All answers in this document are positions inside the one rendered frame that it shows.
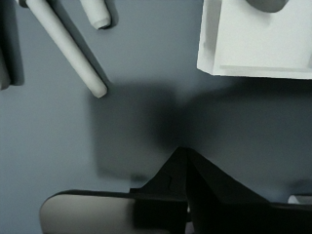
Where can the white divided tray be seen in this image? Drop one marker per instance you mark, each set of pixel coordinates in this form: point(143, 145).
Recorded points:
point(238, 40)

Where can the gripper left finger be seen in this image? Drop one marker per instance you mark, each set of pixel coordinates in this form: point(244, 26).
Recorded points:
point(101, 212)

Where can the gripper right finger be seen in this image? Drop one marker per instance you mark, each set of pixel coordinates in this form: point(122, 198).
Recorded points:
point(219, 204)

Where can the white block with black holes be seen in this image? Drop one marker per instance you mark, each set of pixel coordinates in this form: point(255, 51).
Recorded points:
point(300, 199)

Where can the dark grey clevis fork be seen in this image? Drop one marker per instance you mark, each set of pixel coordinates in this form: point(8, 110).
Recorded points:
point(189, 225)

